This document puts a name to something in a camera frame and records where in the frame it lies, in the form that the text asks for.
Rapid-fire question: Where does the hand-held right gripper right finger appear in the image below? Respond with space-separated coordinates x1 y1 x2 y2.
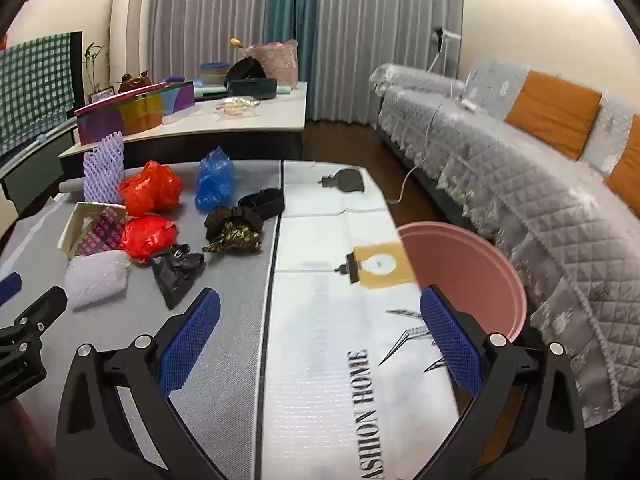
419 284 588 480

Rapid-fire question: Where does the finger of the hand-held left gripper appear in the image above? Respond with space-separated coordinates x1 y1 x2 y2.
0 272 23 306
0 285 68 356

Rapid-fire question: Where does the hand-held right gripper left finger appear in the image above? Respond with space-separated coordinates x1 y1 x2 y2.
55 287 223 480

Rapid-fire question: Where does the pink plastic bin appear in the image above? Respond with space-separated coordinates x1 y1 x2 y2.
396 221 528 351

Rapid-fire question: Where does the round red plastic bag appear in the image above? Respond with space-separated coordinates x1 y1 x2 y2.
120 215 179 263

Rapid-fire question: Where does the white foam net sleeve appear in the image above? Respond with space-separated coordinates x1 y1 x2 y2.
64 249 132 309

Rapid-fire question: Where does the black plastic bag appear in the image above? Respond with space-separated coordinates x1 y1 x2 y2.
150 243 206 311

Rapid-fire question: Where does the open patterned cardboard box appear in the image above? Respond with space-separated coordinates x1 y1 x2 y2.
56 201 128 261

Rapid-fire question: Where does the television cabinet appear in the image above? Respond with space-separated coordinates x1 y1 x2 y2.
0 125 76 221

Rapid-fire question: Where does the brown patterned cloth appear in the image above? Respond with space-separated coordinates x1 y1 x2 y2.
201 205 264 255

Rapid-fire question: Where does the grey white printed tablecloth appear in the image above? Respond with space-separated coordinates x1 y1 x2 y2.
0 159 463 480

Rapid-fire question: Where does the purple foam net sleeve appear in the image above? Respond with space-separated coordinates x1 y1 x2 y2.
82 131 126 206

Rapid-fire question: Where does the white blue-tipped rod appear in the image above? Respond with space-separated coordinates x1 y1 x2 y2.
12 120 76 161

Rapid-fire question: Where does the crumpled red plastic bag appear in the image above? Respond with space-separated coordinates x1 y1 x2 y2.
118 160 182 217

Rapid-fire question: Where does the blue plastic bag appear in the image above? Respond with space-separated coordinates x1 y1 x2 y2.
194 147 237 213

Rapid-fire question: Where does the grey quilted sofa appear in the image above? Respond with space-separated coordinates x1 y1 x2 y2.
369 57 640 428

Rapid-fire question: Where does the green checkered cloth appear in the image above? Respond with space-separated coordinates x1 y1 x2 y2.
0 32 73 146

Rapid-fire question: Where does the colourful gift box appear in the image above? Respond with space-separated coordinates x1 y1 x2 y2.
74 80 196 145

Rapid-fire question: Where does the white low table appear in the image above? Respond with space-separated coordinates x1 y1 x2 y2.
59 81 307 181

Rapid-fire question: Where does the black television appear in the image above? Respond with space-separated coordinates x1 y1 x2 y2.
0 31 83 158

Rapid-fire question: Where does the clear snack bag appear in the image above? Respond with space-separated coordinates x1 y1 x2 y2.
214 97 262 117

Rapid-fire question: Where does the brown figurine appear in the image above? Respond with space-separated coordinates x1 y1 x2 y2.
119 71 153 93

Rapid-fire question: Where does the thin green plant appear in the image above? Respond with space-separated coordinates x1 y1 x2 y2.
82 42 108 96

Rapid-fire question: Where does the orange cushion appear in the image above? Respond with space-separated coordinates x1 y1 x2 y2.
603 114 640 206
505 70 602 161

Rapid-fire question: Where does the dark green box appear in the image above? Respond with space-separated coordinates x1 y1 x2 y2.
229 78 278 101

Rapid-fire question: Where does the grey printed pillow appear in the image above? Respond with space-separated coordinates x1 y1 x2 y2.
462 60 528 111

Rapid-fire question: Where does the stack of plastic containers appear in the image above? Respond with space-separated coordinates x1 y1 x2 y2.
200 61 232 86

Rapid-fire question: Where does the black hat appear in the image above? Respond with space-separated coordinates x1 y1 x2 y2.
224 56 266 92

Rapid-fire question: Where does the pink lace basket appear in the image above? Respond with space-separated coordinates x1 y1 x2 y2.
239 39 299 88

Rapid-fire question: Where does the white standing air conditioner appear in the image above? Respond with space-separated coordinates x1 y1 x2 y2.
109 0 156 86

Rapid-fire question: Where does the white clip stand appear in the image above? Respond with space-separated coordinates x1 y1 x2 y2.
431 26 462 77

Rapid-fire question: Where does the grey curtain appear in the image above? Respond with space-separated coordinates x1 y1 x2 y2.
305 0 463 126
150 0 273 86

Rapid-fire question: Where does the teal curtain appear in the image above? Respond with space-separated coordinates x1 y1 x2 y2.
265 0 322 122

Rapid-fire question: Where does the white charging cable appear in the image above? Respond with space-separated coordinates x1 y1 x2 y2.
385 30 481 206

